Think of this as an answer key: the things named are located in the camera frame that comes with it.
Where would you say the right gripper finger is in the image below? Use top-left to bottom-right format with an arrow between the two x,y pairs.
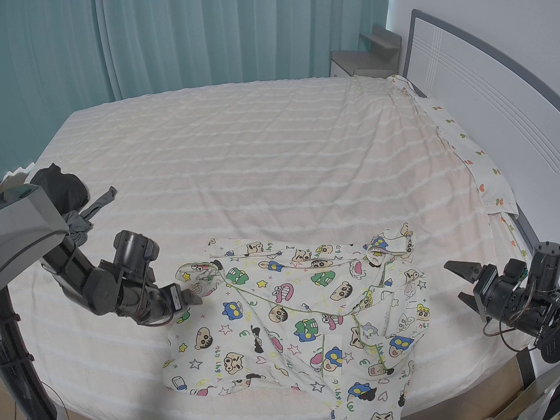
444,260 -> 483,284
458,293 -> 487,319

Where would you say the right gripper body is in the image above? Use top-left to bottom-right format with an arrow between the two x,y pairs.
475,264 -> 532,323

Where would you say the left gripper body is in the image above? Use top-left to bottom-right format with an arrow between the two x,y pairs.
139,283 -> 191,325

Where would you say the pile of clothes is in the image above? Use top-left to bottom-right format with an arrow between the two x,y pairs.
31,163 -> 118,253

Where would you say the bed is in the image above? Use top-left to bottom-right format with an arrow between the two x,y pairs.
0,9 -> 560,420

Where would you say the white printed pyjama top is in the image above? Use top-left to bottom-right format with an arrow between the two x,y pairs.
162,222 -> 431,411

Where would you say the blue-green curtain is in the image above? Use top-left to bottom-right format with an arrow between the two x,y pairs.
94,0 -> 393,102
0,0 -> 119,179

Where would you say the grey bedside table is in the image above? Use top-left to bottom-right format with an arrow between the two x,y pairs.
330,24 -> 402,80

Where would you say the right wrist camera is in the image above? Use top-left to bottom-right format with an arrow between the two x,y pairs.
503,258 -> 529,284

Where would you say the white printed pillow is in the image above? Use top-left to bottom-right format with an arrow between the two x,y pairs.
418,97 -> 520,216

